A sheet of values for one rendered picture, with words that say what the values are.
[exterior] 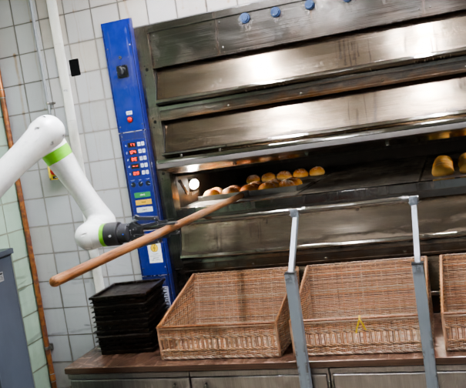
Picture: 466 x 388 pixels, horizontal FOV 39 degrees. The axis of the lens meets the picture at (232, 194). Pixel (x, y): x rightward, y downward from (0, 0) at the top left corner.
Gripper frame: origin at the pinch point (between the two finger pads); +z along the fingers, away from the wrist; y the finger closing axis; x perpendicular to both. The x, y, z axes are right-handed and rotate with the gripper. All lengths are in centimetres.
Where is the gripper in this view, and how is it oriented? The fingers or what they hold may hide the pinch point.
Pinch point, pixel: (169, 228)
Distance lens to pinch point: 251.1
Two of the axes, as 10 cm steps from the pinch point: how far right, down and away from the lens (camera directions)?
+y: 1.4, 9.9, 0.9
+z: 9.5, -1.1, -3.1
